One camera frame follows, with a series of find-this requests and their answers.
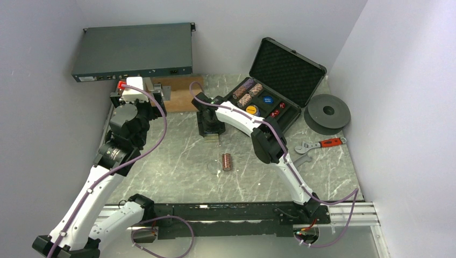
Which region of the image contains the Texas Hold'em card box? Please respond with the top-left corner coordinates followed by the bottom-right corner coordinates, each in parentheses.
top-left (203, 133), bottom-right (219, 142)

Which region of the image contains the red brown chip stack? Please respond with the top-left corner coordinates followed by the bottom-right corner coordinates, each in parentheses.
top-left (222, 153), bottom-right (232, 171)

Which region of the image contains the orange blue chip stack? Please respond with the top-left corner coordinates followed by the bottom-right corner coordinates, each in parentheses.
top-left (237, 93), bottom-right (252, 108)

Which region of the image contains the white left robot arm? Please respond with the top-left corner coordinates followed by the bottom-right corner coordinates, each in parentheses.
top-left (32, 93), bottom-right (167, 257)

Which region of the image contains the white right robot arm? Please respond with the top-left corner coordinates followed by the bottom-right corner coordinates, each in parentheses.
top-left (193, 93), bottom-right (322, 223)

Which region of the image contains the black poker set case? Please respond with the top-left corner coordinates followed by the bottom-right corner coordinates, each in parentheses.
top-left (238, 37), bottom-right (327, 132)

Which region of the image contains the wooden board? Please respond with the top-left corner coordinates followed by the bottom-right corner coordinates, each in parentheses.
top-left (151, 75), bottom-right (204, 112)

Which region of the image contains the yellow big blind button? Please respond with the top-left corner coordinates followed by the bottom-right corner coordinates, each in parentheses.
top-left (245, 105), bottom-right (260, 116)

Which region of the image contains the brown purple chip stack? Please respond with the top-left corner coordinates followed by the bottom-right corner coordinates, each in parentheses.
top-left (232, 78), bottom-right (255, 99)

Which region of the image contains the brown white chip stack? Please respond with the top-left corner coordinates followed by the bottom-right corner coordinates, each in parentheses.
top-left (248, 83), bottom-right (263, 97)

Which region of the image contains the blue small blind button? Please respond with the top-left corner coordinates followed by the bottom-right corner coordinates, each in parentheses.
top-left (263, 96), bottom-right (274, 104)

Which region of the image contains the dark grey round disc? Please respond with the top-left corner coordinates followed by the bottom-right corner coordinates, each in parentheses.
top-left (303, 94), bottom-right (351, 135)

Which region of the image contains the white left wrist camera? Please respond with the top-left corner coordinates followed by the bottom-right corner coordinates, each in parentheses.
top-left (117, 76), bottom-right (149, 103)

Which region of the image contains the grey metal stand bracket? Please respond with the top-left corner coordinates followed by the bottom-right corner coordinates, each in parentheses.
top-left (143, 77), bottom-right (171, 102)

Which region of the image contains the grey rack network switch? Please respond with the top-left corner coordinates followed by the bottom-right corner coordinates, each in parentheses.
top-left (71, 23), bottom-right (196, 82)

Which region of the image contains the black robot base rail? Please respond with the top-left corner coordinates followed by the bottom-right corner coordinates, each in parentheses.
top-left (134, 202), bottom-right (331, 240)

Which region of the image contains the red handled adjustable wrench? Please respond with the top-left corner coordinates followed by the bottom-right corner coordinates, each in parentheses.
top-left (295, 137), bottom-right (347, 155)

